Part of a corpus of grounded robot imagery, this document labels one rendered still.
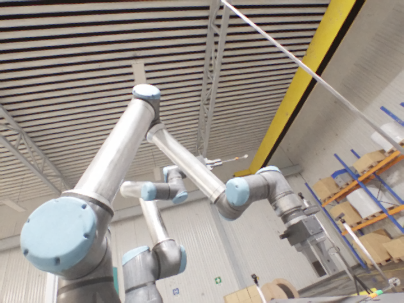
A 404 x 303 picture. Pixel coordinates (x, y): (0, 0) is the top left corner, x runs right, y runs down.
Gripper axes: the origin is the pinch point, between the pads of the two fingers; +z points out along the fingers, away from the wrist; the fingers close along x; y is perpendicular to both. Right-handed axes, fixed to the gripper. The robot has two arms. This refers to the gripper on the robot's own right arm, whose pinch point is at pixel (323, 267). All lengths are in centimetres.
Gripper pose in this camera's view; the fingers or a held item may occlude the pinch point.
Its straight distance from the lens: 74.0
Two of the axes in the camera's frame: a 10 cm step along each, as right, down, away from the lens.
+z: 3.0, 7.7, -5.7
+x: 0.6, -6.1, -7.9
